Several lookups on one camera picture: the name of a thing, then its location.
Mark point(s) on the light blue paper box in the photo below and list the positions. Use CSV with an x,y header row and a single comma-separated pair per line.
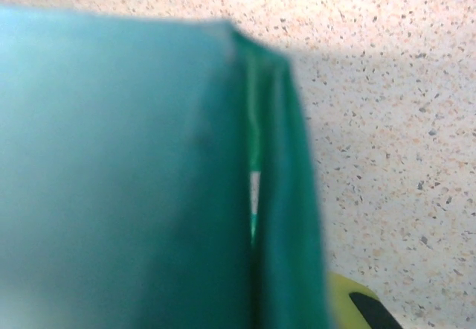
x,y
111,158

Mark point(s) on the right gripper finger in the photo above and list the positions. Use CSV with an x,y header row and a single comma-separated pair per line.
x,y
342,306

